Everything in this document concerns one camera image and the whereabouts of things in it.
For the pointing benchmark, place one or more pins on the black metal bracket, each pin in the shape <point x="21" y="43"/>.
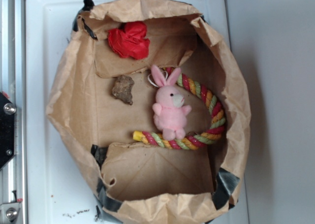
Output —
<point x="7" y="130"/>

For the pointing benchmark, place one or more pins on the pink plush bunny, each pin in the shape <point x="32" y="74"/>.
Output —
<point x="170" y="113"/>

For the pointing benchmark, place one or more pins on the brown paper bag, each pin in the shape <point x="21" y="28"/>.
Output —
<point x="138" y="183"/>

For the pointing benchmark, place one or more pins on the aluminium frame rail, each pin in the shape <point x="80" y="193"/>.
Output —
<point x="13" y="179"/>

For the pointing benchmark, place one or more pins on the crumpled red paper ball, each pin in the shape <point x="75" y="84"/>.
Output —
<point x="130" y="40"/>

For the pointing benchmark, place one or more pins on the brown rough rock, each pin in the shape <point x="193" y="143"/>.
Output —
<point x="122" y="89"/>

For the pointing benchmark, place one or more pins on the multicolour twisted rope toy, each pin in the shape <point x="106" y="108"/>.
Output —
<point x="189" y="142"/>

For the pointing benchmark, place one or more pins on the white plastic tray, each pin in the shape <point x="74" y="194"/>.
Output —
<point x="57" y="192"/>

